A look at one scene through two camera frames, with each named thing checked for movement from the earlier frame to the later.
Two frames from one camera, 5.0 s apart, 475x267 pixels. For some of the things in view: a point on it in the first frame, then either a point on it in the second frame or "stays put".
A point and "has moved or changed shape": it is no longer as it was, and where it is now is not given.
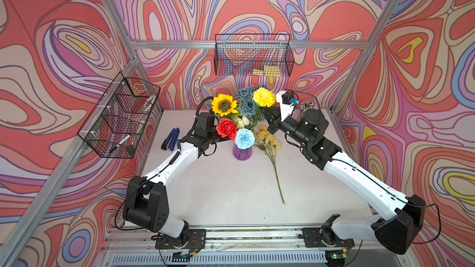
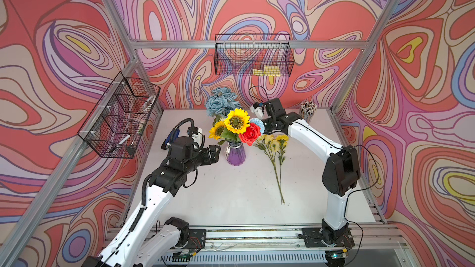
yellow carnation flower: (264, 97) → (283, 140)
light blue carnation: (245, 138) → (259, 122)
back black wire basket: (253, 54) stays put
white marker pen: (120, 143) stays put
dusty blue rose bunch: (245, 97) → (222, 101)
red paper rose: (227, 128) → (251, 134)
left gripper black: (222, 139) → (213, 157)
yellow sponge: (269, 70) stays put
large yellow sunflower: (224, 105) → (237, 120)
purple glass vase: (242, 154) has moved or changed shape
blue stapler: (170, 142) stays put
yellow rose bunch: (270, 146) stays put
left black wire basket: (115, 127) stays put
